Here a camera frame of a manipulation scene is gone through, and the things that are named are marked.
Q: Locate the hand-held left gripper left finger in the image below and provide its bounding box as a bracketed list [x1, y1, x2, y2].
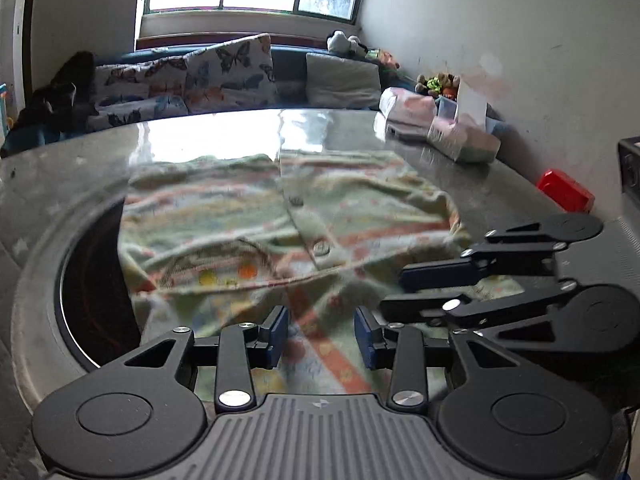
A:
[122, 305, 291, 409]

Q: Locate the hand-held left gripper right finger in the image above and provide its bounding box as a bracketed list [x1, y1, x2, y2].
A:
[352, 306, 526, 407]

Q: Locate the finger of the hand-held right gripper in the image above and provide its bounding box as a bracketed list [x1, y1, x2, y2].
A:
[380, 280, 581, 350]
[400, 219, 569, 292]

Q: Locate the green floral corduroy jacket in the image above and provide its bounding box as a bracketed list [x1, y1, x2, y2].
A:
[117, 152, 531, 396]

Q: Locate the red plastic stool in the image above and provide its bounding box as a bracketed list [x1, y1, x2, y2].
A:
[537, 169, 596, 213]

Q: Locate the pink green tissue pack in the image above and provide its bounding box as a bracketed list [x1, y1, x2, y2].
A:
[427, 115, 502, 163]

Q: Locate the grey box appliance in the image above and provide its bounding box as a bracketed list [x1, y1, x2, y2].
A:
[617, 136, 640, 221]

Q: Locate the flat silver box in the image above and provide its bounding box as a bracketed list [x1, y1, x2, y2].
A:
[385, 122, 432, 142]

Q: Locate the clear plastic storage box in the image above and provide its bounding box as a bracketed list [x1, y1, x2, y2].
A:
[435, 96, 511, 136]

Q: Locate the round black cooktop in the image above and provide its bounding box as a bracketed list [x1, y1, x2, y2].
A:
[55, 195, 146, 371]

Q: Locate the grey pillow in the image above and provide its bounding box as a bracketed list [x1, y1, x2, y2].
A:
[305, 52, 382, 111]

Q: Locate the colourful plush toy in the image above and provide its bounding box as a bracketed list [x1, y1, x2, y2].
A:
[367, 47, 401, 71]

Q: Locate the panda plush toy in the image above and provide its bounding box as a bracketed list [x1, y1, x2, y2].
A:
[326, 30, 368, 58]

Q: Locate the teal sofa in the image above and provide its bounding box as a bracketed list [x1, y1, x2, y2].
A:
[0, 45, 416, 156]

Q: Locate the butterfly print cushion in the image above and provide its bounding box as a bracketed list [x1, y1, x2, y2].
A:
[92, 57, 188, 103]
[85, 96, 190, 133]

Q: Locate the large butterfly print pillow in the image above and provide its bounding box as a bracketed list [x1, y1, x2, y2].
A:
[184, 33, 278, 113]

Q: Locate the black bag on sofa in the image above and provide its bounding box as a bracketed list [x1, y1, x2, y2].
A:
[0, 50, 98, 153]

